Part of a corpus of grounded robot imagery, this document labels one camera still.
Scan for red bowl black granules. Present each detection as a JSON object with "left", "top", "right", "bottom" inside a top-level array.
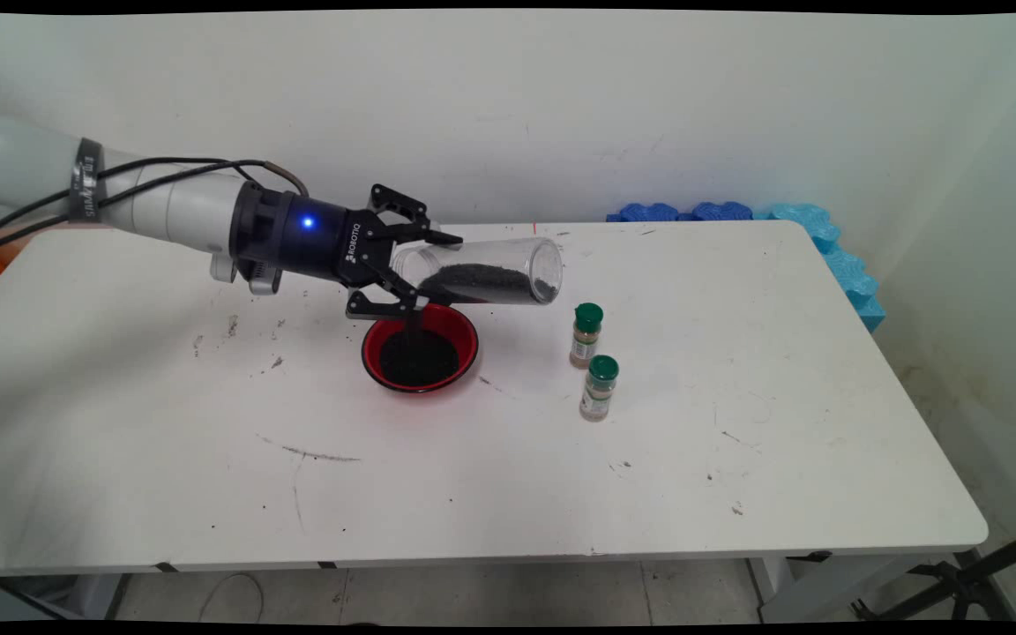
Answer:
[{"left": 362, "top": 303, "right": 480, "bottom": 394}]

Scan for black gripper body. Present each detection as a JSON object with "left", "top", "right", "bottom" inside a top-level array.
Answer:
[{"left": 283, "top": 196, "right": 394, "bottom": 285}]

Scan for green-capped spice bottle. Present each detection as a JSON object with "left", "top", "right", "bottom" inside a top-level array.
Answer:
[
  {"left": 579, "top": 355, "right": 620, "bottom": 422},
  {"left": 569, "top": 303, "right": 604, "bottom": 370}
]

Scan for clear plastic jar black granules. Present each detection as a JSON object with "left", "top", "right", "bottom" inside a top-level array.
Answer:
[{"left": 389, "top": 236, "right": 564, "bottom": 310}]

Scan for grey table leg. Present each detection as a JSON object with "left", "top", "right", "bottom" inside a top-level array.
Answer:
[{"left": 67, "top": 573, "right": 131, "bottom": 620}]

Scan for black tripod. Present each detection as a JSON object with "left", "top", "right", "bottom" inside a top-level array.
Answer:
[{"left": 852, "top": 522, "right": 1016, "bottom": 621}]

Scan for white table leg frame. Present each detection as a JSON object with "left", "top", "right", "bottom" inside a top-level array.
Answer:
[{"left": 748, "top": 554, "right": 923, "bottom": 623}]

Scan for black hanging cable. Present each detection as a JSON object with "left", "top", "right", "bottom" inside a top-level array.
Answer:
[{"left": 0, "top": 564, "right": 68, "bottom": 621}]

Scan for light blue foam mat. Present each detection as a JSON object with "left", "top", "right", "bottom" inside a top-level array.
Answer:
[{"left": 755, "top": 203, "right": 886, "bottom": 333}]

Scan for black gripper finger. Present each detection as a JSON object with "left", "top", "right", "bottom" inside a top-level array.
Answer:
[
  {"left": 370, "top": 183, "right": 465, "bottom": 246},
  {"left": 346, "top": 263, "right": 428, "bottom": 320}
]

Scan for black cable strap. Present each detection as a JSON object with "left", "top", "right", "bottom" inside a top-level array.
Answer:
[{"left": 71, "top": 138, "right": 105, "bottom": 223}]

